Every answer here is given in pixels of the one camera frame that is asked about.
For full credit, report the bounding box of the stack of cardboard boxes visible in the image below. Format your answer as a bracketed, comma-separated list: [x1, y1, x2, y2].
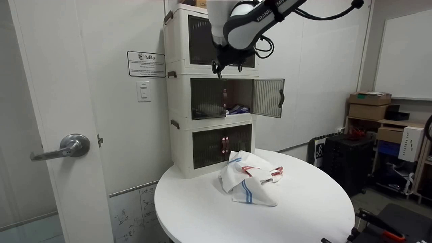
[347, 91, 393, 121]

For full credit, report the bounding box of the black clamp with orange handle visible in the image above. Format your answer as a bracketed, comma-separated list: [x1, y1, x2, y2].
[321, 208, 406, 243]

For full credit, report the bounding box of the white stacked storage cabinet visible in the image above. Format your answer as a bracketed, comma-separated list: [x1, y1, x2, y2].
[163, 3, 286, 179]

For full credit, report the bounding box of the white towel with blue stripes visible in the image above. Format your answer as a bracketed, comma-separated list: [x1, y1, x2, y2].
[218, 151, 279, 207]

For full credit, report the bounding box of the white towel with red stripes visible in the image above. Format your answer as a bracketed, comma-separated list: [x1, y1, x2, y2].
[241, 165, 284, 184]

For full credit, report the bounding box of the black tray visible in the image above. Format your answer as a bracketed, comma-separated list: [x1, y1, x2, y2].
[384, 104, 411, 122]

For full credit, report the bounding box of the wooden shelf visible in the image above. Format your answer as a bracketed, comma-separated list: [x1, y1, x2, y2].
[344, 116, 432, 205]

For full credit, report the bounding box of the whiteboard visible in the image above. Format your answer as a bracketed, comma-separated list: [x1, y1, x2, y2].
[373, 8, 432, 101]

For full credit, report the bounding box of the black crate cart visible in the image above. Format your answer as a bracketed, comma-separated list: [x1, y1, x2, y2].
[322, 133, 376, 197]

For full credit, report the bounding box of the blue and white folded cloth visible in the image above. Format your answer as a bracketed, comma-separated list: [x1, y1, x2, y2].
[226, 105, 251, 116]

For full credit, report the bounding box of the pair of dark cabinet doors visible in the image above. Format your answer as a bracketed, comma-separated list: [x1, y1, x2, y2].
[188, 15, 256, 68]
[192, 124, 253, 169]

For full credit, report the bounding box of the white wall sign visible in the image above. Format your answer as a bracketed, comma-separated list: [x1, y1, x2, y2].
[127, 51, 166, 78]

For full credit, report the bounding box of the black and white checker board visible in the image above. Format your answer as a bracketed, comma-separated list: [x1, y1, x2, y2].
[307, 132, 342, 168]

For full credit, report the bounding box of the silver door lever handle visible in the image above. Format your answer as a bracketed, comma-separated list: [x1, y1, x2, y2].
[29, 134, 91, 162]

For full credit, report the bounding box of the white light switch plate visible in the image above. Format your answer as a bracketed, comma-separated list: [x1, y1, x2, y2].
[136, 81, 152, 103]

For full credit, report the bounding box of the whiteboard panel with drawings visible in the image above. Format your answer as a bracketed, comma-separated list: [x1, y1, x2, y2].
[109, 182, 171, 243]

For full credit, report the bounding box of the white room door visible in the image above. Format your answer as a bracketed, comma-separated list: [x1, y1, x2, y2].
[8, 0, 114, 243]

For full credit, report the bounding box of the white box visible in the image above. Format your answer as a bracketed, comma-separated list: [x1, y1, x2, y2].
[398, 126, 425, 163]

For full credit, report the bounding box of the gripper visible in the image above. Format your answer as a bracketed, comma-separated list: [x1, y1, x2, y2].
[211, 43, 258, 80]

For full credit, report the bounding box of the dark translucent cabinet door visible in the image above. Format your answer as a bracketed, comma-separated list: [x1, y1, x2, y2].
[190, 78, 227, 120]
[252, 79, 285, 118]

